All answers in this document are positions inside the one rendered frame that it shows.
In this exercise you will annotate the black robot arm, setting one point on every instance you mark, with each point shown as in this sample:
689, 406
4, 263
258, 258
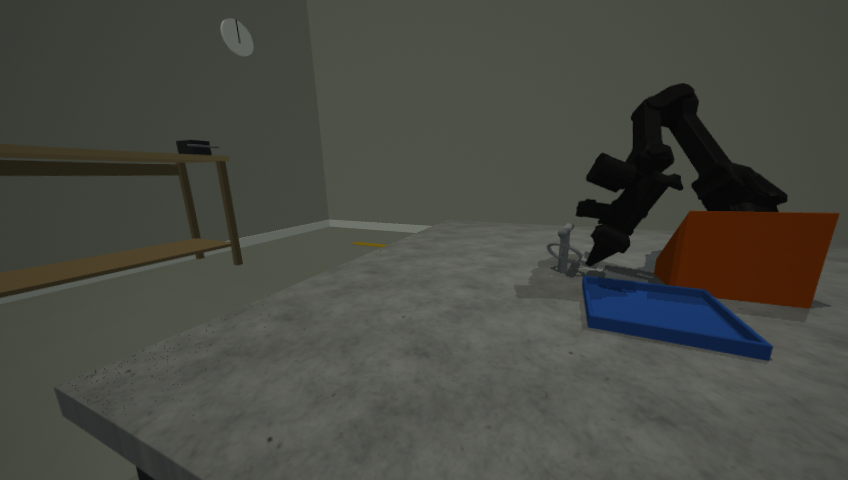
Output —
722, 185

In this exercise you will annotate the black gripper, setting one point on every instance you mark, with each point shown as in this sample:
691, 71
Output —
613, 236

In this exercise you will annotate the grey t-shaped steel stake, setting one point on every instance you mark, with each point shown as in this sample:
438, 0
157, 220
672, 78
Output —
564, 235

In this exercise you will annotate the grey metal ring with tab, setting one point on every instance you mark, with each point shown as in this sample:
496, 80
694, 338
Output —
582, 258

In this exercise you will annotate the blue tray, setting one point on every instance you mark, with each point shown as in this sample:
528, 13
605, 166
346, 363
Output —
682, 315

